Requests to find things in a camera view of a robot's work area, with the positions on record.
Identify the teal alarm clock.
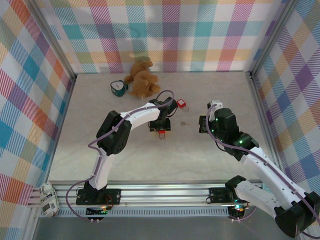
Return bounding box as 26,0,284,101
109,79,129,98

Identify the aluminium frame post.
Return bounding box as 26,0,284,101
24,0,77,81
248,0,302,77

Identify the small red cube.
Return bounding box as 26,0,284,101
176,99,190,112

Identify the slotted grey cable duct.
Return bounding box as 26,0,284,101
41,207,231,219

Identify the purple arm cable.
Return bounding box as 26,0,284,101
65,90,175,223
206,104,320,238

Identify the aluminium frame rail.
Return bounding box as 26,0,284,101
246,71,287,173
46,74,78,182

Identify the white labelled package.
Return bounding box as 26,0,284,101
38,183,60,218

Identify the brown teddy bear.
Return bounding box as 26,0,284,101
124,60,162,99

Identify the aluminium arm base rail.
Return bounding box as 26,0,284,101
48,179,263,208

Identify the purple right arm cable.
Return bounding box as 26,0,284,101
206,104,320,238

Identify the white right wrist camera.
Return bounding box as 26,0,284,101
206,100,223,110

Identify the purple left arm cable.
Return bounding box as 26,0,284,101
65,90,175,223

